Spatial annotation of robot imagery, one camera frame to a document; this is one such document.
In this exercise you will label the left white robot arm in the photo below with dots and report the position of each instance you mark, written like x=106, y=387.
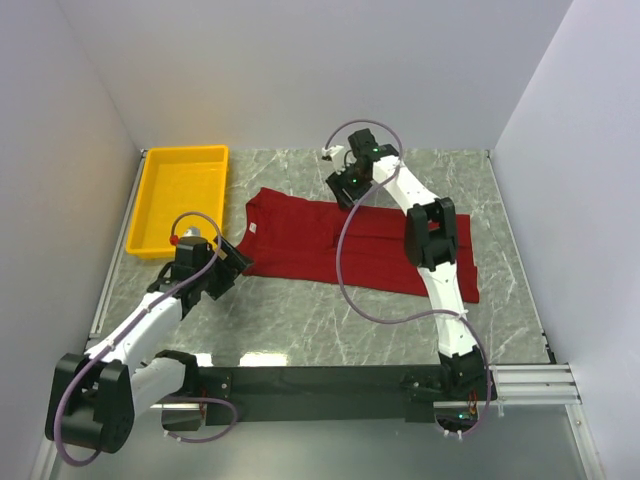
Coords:
x=96, y=396

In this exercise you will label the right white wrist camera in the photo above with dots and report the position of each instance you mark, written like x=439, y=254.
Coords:
x=336, y=155

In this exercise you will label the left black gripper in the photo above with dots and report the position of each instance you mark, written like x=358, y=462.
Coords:
x=229, y=263

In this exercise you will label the red t shirt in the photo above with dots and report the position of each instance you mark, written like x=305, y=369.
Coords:
x=294, y=238

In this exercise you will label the yellow plastic tray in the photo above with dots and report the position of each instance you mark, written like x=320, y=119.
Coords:
x=175, y=180

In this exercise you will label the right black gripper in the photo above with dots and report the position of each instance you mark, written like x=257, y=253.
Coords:
x=343, y=190

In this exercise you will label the aluminium frame rail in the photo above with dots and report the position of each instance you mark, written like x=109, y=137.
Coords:
x=533, y=384

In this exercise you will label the black base beam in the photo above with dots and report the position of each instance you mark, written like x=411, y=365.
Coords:
x=280, y=393

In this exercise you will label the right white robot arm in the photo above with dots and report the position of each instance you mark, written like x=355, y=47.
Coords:
x=430, y=244

